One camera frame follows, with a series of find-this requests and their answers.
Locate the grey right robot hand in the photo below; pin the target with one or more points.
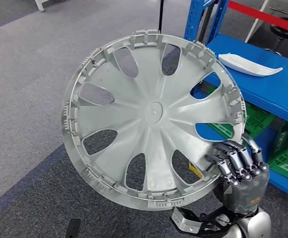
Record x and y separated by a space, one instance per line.
245 190

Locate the grey plastic wheel hubcap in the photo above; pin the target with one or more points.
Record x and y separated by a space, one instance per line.
144 131

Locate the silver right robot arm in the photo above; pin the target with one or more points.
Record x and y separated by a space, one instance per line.
255 226

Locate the blue metal shelf rack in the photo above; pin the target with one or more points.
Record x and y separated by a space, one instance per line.
270 92

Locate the white curved plastic part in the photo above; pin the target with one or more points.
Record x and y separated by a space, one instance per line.
248 65

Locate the black round stool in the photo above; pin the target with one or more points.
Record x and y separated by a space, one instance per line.
286 31

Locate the white desk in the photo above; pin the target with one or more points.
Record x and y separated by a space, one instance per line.
255 21

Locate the red barrier tape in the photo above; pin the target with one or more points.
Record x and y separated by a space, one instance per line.
265 16

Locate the thin black pole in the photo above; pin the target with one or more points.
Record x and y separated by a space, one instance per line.
161 16

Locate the white furniture foot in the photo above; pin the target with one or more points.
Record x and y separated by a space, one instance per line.
41 5

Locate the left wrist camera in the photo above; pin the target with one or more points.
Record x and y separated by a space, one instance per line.
72 230

